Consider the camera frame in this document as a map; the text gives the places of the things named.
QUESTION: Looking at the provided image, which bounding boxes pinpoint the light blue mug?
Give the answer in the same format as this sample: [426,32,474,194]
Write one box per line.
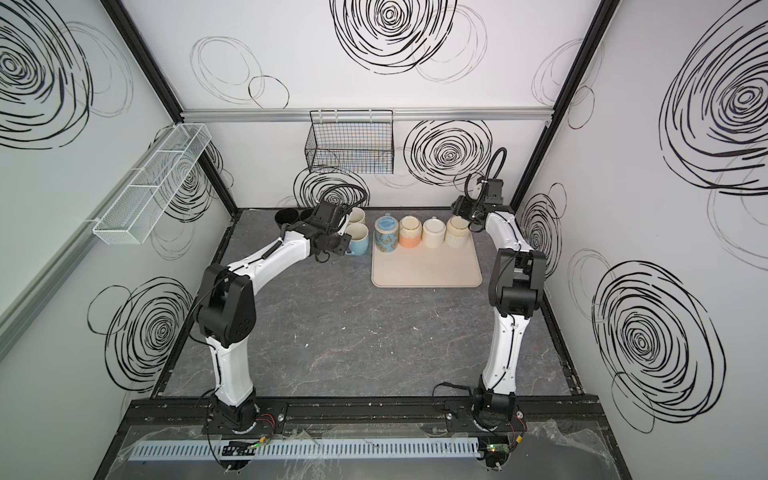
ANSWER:
[345,223,370,256]

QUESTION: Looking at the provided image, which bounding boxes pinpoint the white black mug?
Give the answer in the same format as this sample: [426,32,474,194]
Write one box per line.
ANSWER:
[274,208,300,232]

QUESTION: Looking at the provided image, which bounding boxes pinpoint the beige tan mug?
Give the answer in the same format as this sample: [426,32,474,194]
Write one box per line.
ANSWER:
[444,216,470,249]

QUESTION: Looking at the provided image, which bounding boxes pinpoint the cream white mug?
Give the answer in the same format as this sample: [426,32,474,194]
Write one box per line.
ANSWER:
[422,217,446,249]

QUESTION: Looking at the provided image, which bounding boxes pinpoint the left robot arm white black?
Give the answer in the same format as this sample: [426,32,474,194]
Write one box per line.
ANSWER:
[191,200,356,434]

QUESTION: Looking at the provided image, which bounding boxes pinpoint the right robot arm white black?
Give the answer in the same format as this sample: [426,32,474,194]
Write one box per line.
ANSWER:
[452,177,546,431]

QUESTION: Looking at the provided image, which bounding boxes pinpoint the blue butterfly mug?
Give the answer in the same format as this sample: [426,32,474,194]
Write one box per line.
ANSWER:
[374,213,399,253]

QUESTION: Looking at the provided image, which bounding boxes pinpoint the orange cream mug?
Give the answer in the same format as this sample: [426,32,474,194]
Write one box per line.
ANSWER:
[398,215,423,249]

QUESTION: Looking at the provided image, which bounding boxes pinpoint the beige plastic tray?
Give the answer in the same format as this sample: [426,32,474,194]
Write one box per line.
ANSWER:
[371,238,482,288]

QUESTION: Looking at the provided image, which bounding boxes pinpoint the black wire hanging basket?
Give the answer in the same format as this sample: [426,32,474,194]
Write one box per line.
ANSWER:
[304,109,396,176]

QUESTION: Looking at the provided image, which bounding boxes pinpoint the aluminium wall rail back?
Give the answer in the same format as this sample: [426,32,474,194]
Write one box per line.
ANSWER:
[181,106,554,123]

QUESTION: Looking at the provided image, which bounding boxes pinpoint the aluminium wall rail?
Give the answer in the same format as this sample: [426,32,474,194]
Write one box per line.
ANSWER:
[181,106,554,123]
[1,123,178,361]

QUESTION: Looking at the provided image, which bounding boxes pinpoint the black corner frame post right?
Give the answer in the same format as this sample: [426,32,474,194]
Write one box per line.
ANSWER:
[510,0,620,211]

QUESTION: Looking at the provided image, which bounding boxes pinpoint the black corner frame post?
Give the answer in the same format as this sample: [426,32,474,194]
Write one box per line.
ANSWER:
[510,0,620,211]
[100,0,239,217]

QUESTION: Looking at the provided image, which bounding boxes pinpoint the white wire shelf basket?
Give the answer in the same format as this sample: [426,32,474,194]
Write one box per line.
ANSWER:
[93,123,212,245]

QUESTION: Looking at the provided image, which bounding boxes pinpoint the white slotted cable duct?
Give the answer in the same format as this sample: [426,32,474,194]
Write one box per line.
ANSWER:
[128,437,482,462]

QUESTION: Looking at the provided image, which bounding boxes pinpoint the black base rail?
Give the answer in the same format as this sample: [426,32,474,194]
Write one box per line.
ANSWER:
[118,394,604,435]

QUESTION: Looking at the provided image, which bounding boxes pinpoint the black corner frame post left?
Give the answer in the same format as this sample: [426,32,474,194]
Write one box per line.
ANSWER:
[100,0,239,217]

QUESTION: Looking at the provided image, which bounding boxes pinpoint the aluminium wall rail left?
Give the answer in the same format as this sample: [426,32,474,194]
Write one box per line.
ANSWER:
[1,123,178,361]

